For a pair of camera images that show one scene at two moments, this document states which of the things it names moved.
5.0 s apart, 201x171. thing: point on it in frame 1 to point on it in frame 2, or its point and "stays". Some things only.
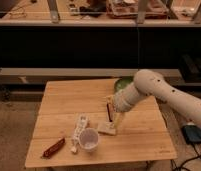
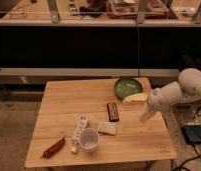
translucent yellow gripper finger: x=109 y=108 to x=141 y=97
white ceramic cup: x=89 y=139 stays
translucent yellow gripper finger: x=116 y=120 to x=145 y=115
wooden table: x=74 y=126 stays
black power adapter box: x=193 y=134 stays
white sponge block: x=106 y=128 stays
